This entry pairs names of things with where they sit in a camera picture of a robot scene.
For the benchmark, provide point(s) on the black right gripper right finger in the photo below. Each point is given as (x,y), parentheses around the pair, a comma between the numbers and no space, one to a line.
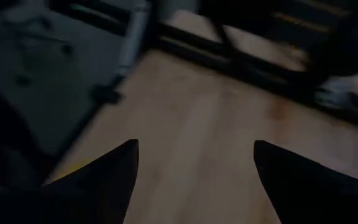
(306,196)

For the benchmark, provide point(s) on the grey metal bar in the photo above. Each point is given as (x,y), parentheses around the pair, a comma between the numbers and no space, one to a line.
(132,37)

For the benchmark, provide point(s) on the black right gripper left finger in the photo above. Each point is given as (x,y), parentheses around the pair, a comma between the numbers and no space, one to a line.
(98,193)

